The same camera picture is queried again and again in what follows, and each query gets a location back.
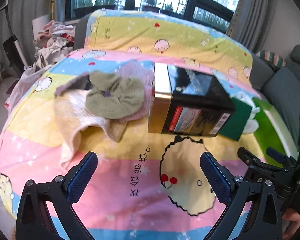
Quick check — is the olive green knit hat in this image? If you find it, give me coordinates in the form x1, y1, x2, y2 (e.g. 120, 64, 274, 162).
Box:
85, 70, 145, 119

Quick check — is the purple knit garment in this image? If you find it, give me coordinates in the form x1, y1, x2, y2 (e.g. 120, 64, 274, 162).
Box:
55, 60, 154, 122

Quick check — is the cream yellow knit sweater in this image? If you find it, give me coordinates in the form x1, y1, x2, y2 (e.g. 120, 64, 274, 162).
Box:
54, 89, 127, 169

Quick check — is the operator right hand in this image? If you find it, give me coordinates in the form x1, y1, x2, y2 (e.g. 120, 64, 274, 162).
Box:
282, 209, 300, 240

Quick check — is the green storage box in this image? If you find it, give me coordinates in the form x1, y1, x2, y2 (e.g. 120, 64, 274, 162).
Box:
219, 94, 297, 167

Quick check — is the grey sofa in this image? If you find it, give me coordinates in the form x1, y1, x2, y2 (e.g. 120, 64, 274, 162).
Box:
249, 45, 300, 145

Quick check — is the striped cushion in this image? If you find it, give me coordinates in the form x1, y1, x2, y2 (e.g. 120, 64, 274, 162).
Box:
256, 50, 287, 72

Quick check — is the black and gold box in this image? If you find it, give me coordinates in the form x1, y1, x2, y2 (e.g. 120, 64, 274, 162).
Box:
148, 63, 236, 137

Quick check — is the grey curtain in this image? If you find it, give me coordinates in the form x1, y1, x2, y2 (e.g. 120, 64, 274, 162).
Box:
226, 0, 270, 52

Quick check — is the colourful cartoon bed sheet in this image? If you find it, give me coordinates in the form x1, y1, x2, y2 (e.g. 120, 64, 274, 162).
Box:
0, 9, 260, 239

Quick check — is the pile of clothes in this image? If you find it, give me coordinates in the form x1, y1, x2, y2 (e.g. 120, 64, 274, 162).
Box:
4, 20, 75, 113

